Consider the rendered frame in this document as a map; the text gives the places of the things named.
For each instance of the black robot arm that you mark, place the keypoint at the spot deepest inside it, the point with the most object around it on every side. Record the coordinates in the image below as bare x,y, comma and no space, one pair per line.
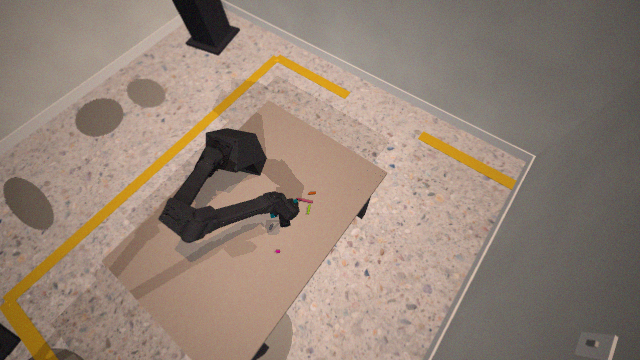
189,222

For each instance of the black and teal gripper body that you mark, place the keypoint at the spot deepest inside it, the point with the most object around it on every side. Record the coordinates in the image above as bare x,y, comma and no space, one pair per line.
289,200

